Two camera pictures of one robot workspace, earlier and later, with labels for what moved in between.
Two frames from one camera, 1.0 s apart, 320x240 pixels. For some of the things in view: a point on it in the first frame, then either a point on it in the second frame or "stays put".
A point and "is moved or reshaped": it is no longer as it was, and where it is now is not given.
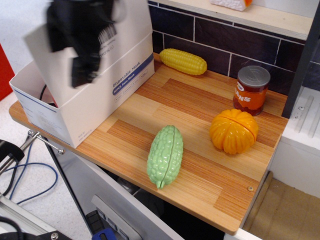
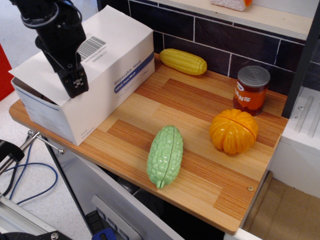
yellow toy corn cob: (183, 61) stays put
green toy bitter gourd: (165, 155) stays put
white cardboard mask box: (44, 96) is moved or reshaped
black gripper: (77, 25) to (60, 43)
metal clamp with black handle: (10, 152) stays put
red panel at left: (6, 74) stays put
